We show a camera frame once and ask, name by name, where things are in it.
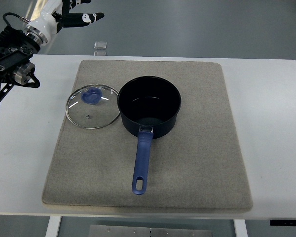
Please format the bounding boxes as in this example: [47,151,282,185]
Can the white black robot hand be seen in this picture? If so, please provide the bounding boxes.
[24,0,105,45]

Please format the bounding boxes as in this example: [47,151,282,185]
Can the glass lid blue knob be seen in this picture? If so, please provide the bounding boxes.
[66,84,120,129]

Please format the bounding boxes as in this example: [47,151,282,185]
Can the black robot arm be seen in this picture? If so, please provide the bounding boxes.
[0,12,44,103]

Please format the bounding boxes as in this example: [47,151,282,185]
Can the beige strip on floor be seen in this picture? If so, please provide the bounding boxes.
[24,0,48,24]

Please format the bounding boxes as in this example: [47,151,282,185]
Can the clear floor plate lower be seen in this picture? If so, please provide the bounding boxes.
[94,51,107,56]

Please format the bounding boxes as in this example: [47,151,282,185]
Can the dark blue saucepan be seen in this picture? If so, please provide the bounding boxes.
[117,76,181,195]

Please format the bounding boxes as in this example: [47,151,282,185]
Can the white left table leg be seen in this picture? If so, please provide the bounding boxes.
[45,216,62,237]

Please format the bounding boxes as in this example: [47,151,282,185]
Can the white table leg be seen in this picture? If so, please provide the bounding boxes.
[45,216,62,237]
[233,219,248,237]

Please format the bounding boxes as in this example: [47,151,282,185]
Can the white right table leg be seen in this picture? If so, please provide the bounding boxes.
[233,219,248,237]

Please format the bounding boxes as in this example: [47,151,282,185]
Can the black table control panel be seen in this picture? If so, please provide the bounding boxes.
[269,220,296,227]

